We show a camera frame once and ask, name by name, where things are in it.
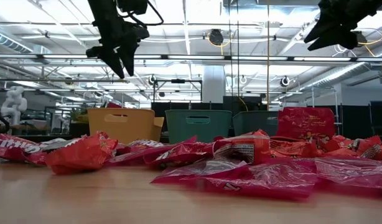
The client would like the white building pillar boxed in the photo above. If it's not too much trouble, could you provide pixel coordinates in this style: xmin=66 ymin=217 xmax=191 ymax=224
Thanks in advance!
xmin=202 ymin=64 xmax=226 ymax=104

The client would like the metal wire rack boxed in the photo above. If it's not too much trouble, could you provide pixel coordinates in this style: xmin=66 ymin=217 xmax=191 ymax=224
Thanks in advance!
xmin=311 ymin=86 xmax=341 ymax=127

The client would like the yellow plastic bin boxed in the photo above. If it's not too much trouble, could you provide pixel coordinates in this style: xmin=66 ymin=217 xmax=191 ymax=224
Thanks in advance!
xmin=86 ymin=107 xmax=165 ymax=146

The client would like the red Skittles packet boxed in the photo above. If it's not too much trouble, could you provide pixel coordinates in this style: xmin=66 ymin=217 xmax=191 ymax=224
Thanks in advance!
xmin=213 ymin=129 xmax=272 ymax=166
xmin=143 ymin=141 xmax=218 ymax=171
xmin=276 ymin=106 xmax=336 ymax=144
xmin=0 ymin=133 xmax=50 ymax=166

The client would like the yellow power cable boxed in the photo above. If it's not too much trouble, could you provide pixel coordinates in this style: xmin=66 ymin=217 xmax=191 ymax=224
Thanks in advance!
xmin=238 ymin=96 xmax=249 ymax=112

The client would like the grey ceiling duct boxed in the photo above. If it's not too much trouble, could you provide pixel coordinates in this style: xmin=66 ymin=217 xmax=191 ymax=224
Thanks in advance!
xmin=0 ymin=29 xmax=35 ymax=54

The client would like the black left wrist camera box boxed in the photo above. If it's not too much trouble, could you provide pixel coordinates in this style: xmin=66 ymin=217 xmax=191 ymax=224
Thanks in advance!
xmin=115 ymin=0 xmax=149 ymax=16

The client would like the black hanging cable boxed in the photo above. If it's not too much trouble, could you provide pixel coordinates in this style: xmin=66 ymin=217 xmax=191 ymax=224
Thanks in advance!
xmin=227 ymin=0 xmax=241 ymax=98

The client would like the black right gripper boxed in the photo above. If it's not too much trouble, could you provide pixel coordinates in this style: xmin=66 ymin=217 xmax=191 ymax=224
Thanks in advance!
xmin=303 ymin=0 xmax=382 ymax=52

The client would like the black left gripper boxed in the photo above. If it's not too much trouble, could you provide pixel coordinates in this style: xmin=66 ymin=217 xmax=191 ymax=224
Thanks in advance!
xmin=85 ymin=0 xmax=151 ymax=80

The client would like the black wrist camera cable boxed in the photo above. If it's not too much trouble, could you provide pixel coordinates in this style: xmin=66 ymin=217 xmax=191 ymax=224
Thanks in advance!
xmin=125 ymin=0 xmax=165 ymax=27

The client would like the orange Reese's packet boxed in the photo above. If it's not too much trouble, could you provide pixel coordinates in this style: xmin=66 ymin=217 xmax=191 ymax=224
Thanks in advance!
xmin=269 ymin=136 xmax=319 ymax=159
xmin=320 ymin=134 xmax=382 ymax=161

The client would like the green potted plant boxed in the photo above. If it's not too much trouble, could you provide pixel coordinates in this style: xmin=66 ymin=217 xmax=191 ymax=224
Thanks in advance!
xmin=68 ymin=105 xmax=93 ymax=138

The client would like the crumpled red candy bag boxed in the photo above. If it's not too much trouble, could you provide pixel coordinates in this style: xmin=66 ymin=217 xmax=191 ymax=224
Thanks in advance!
xmin=41 ymin=130 xmax=119 ymax=175

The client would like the dark teal plastic bin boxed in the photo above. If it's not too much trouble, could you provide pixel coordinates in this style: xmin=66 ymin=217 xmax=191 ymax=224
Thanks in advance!
xmin=232 ymin=110 xmax=279 ymax=138

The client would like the black partition panel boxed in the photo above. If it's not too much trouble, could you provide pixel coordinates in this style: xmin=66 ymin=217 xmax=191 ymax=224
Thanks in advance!
xmin=339 ymin=100 xmax=382 ymax=138

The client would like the black gantry frame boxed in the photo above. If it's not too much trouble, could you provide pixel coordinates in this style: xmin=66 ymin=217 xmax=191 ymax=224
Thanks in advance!
xmin=151 ymin=78 xmax=203 ymax=103

